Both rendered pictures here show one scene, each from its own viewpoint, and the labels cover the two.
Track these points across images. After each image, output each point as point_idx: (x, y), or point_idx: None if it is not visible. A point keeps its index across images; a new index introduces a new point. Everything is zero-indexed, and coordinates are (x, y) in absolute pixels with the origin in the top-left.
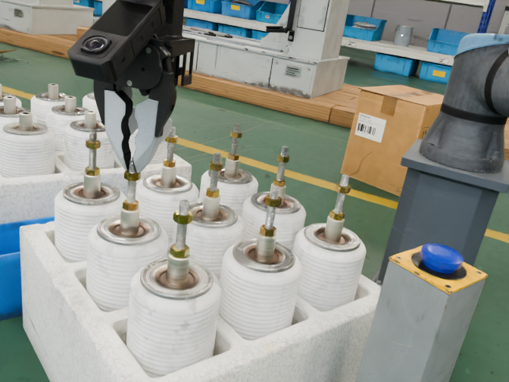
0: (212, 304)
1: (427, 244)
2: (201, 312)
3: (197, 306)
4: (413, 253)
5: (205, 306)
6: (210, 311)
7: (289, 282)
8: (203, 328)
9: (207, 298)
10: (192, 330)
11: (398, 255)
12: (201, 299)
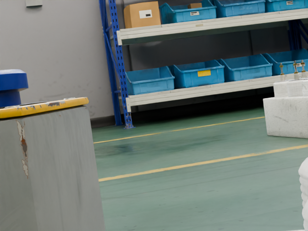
0: (303, 174)
1: (15, 69)
2: (300, 177)
3: (301, 164)
4: (46, 102)
5: (300, 170)
6: (303, 184)
7: (302, 213)
8: (303, 206)
9: (307, 163)
10: (303, 200)
11: (73, 98)
12: (307, 160)
